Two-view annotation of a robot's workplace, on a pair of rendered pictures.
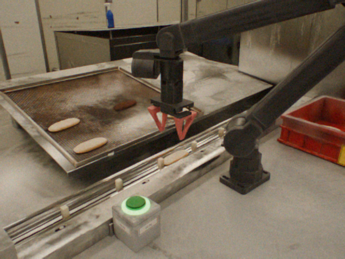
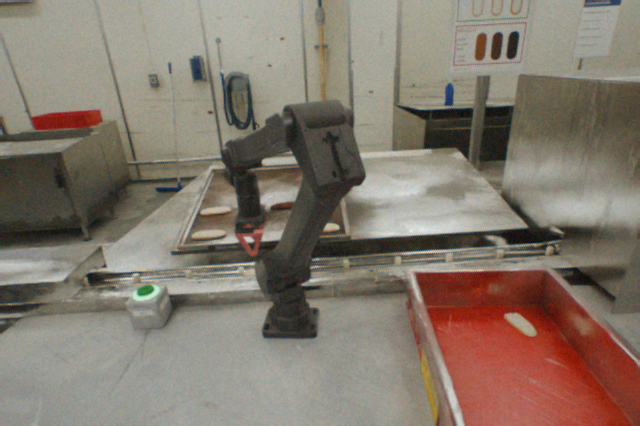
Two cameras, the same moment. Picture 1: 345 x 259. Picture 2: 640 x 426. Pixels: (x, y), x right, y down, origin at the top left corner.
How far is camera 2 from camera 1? 0.77 m
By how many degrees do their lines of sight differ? 41
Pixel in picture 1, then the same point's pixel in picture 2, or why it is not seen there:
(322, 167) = (396, 362)
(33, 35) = (385, 106)
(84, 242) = (118, 304)
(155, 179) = (209, 283)
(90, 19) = (464, 88)
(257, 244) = (194, 381)
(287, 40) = (554, 161)
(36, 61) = (383, 134)
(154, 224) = (151, 315)
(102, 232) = not seen: hidden behind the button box
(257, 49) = (522, 167)
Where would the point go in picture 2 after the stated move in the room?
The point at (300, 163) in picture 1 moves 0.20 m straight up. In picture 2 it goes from (381, 342) to (383, 259)
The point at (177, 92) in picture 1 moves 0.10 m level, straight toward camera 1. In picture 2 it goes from (244, 207) to (206, 220)
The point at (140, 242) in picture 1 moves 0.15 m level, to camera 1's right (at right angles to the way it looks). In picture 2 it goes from (136, 322) to (165, 355)
